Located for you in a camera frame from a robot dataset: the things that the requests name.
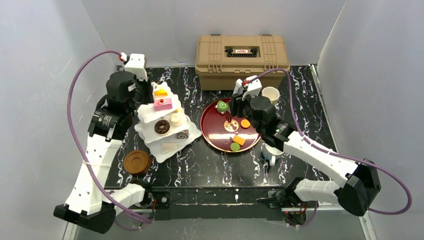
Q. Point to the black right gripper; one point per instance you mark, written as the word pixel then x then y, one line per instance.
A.
pixel 237 105

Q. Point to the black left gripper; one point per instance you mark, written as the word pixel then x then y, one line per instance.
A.
pixel 144 91

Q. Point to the green swirl roll cake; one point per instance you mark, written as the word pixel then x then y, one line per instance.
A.
pixel 222 107

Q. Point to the yellow cake slice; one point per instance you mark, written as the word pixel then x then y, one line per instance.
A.
pixel 160 93

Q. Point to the pink cake with cherry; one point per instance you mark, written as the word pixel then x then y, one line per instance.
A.
pixel 161 104

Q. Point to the red round tray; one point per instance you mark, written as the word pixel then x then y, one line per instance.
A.
pixel 219 133

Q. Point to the white three-tier dessert stand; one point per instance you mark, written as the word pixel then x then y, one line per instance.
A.
pixel 148 117

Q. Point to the chocolate glazed donut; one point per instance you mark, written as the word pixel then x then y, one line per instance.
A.
pixel 162 127

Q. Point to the white round cream puff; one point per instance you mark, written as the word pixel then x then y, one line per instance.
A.
pixel 176 119

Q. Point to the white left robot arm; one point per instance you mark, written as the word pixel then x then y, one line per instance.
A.
pixel 89 205

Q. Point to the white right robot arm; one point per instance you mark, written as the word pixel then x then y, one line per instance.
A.
pixel 353 185

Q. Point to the orange round cookie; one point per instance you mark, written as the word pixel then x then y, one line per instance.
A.
pixel 245 124

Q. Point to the pale green ceramic mug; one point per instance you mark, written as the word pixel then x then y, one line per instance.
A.
pixel 272 93

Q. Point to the orange square cake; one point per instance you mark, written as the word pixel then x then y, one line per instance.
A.
pixel 239 140

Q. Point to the tan plastic toolbox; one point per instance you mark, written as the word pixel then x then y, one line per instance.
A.
pixel 222 59

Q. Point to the green round macaron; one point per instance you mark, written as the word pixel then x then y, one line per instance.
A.
pixel 234 146

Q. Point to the white mug blue base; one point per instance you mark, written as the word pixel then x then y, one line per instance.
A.
pixel 271 154

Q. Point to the brown wooden coaster stack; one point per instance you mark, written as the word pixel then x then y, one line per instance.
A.
pixel 137 162

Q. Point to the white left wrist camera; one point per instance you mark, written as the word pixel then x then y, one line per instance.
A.
pixel 135 63

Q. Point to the black base frame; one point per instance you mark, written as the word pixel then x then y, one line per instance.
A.
pixel 175 203

